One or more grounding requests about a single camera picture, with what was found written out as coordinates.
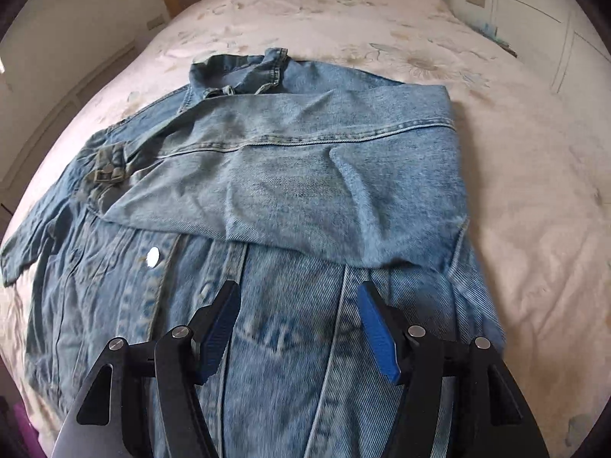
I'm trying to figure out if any floral white bedspread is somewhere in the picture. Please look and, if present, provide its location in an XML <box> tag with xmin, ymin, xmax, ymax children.
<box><xmin>0</xmin><ymin>0</ymin><xmax>611</xmax><ymax>458</ymax></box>

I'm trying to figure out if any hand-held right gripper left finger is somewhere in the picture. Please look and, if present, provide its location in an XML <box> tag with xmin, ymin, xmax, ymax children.
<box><xmin>50</xmin><ymin>281</ymin><xmax>242</xmax><ymax>458</ymax></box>

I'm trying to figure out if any wooden bedside table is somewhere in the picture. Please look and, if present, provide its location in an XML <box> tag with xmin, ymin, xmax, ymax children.
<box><xmin>470</xmin><ymin>18</ymin><xmax>519</xmax><ymax>59</ymax></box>

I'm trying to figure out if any white wardrobe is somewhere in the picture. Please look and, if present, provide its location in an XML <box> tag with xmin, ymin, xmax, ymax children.
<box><xmin>491</xmin><ymin>0</ymin><xmax>611</xmax><ymax>101</ymax></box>

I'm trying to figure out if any blue denim jacket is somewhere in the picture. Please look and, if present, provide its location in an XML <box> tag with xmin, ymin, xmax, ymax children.
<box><xmin>0</xmin><ymin>48</ymin><xmax>507</xmax><ymax>458</ymax></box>

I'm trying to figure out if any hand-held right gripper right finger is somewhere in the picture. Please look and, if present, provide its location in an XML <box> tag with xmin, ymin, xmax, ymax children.
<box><xmin>356</xmin><ymin>281</ymin><xmax>559</xmax><ymax>458</ymax></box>

